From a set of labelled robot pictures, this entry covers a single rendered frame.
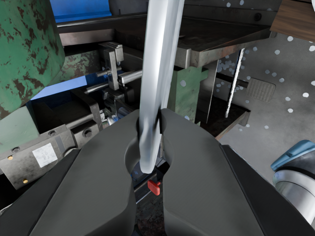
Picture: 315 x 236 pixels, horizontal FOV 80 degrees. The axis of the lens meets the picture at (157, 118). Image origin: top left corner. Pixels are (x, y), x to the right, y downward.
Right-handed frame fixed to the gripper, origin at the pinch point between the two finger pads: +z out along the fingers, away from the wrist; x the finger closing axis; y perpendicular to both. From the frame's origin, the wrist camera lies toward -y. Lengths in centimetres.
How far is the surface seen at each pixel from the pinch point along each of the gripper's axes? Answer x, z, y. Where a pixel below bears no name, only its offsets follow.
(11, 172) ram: -43, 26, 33
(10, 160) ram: -42, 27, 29
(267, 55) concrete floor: 55, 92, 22
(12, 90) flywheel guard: -18.8, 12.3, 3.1
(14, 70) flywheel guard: -18.4, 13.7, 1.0
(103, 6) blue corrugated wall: -50, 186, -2
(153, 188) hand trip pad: -5, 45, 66
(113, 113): -21, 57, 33
